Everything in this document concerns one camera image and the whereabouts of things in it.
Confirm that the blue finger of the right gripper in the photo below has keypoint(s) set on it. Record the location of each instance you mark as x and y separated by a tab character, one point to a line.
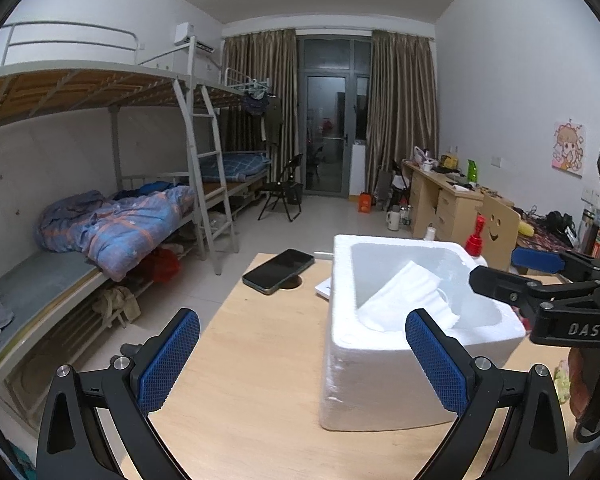
512	289
538	260

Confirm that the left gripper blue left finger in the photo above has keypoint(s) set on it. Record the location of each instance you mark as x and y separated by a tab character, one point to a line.
140	380

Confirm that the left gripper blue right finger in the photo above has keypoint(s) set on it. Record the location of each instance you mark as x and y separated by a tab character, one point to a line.
467	391

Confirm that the white towel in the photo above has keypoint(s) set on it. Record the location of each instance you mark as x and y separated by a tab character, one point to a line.
413	287

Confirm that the right hand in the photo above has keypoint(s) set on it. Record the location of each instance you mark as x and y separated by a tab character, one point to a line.
579	393

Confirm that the clear spray bottle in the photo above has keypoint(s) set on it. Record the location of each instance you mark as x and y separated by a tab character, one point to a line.
430	233

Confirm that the wooden desk with drawers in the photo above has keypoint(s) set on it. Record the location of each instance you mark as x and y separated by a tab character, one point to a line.
437	201

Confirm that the anime girl poster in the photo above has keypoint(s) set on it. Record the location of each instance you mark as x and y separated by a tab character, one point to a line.
568	149

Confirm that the white kettle jug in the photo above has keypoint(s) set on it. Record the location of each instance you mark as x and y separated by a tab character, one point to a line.
393	220

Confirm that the blue patterned quilt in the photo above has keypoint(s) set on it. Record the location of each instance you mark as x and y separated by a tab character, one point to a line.
115	235

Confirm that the black smartphone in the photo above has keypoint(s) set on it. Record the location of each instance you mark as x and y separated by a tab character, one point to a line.
270	276

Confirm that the orange bag on floor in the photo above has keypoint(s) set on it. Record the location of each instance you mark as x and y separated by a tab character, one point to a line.
365	203

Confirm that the brown right curtain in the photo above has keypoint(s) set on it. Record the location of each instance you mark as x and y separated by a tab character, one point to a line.
402	112

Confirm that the brown curtain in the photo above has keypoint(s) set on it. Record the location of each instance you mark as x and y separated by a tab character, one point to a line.
263	68
402	112

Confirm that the metal bunk bed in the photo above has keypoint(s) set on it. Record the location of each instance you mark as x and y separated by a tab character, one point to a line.
82	109

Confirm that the black folding chair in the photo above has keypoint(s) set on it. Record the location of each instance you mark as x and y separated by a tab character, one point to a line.
285	189

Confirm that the glass balcony door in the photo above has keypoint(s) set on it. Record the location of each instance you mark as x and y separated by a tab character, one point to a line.
334	83

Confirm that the brown left curtain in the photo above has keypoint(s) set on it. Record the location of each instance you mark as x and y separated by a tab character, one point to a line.
263	68

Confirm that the wall air conditioner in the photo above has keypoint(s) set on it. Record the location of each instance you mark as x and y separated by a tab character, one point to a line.
184	33

